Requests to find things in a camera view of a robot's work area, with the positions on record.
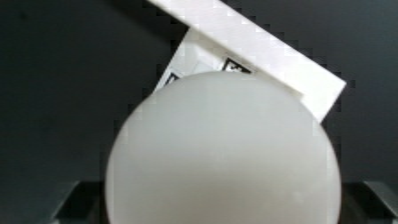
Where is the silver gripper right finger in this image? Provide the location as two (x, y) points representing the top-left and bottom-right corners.
(337, 181), (398, 224)

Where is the white lamp bulb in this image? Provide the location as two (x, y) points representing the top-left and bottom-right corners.
(104, 72), (341, 224)

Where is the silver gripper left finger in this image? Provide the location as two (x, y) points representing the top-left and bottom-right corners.
(51, 181), (108, 224)

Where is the white lamp base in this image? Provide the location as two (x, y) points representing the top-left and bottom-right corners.
(147, 0), (346, 121)

